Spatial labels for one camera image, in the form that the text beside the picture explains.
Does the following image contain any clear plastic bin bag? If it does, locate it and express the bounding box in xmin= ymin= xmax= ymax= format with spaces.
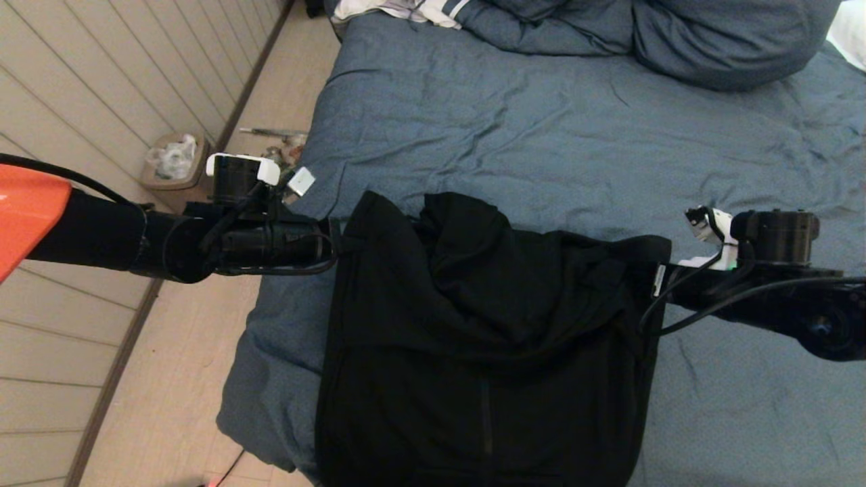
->
xmin=146 ymin=135 xmax=198 ymax=182

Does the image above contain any thin grey rod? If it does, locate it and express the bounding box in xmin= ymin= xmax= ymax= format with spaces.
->
xmin=239 ymin=126 xmax=309 ymax=139

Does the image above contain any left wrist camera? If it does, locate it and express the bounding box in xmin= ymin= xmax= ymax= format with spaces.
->
xmin=283 ymin=166 xmax=317 ymax=205

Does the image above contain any multicoloured cloth bundle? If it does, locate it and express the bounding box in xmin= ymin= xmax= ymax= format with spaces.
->
xmin=264 ymin=143 xmax=306 ymax=170

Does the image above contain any brown trash bin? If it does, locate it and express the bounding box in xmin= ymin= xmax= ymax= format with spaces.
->
xmin=140 ymin=133 xmax=216 ymax=214

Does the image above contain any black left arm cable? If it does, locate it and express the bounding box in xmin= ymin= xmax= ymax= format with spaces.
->
xmin=0 ymin=154 xmax=339 ymax=277

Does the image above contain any floor cable with red light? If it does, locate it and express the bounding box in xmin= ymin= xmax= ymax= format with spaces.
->
xmin=203 ymin=448 xmax=246 ymax=487

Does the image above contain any blue bed cover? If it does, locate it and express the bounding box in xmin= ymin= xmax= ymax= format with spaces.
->
xmin=216 ymin=14 xmax=866 ymax=487

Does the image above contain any bunched blue duvet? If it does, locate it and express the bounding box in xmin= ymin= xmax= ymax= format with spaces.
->
xmin=457 ymin=0 xmax=843 ymax=93

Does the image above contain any white pillow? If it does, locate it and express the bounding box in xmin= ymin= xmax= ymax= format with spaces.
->
xmin=827 ymin=0 xmax=866 ymax=74

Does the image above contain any black hoodie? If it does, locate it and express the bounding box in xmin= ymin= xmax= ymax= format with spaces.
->
xmin=315 ymin=191 xmax=673 ymax=487

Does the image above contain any white striped garment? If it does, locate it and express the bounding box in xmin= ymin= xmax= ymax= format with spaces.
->
xmin=332 ymin=0 xmax=474 ymax=32

